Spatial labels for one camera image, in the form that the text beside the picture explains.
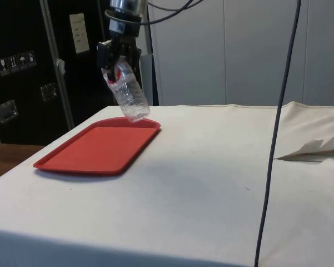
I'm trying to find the red tray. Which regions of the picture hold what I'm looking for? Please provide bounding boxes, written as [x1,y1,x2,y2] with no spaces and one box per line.
[33,116,162,177]

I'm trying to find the clear plastic bottle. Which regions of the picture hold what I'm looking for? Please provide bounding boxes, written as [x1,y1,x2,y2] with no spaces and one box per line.
[101,55,151,123]

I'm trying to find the pale grey locker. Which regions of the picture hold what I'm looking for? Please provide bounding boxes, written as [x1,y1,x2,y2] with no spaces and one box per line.
[302,0,334,106]
[147,0,226,106]
[224,0,305,106]

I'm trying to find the black cable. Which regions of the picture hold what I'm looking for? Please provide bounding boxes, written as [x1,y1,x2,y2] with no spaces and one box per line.
[146,0,194,12]
[254,0,301,267]
[140,0,202,26]

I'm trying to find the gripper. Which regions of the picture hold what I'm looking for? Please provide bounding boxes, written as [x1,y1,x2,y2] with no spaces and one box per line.
[97,9,143,85]

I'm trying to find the black cabinet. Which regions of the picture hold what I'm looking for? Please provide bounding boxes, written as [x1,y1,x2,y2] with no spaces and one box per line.
[0,0,156,146]

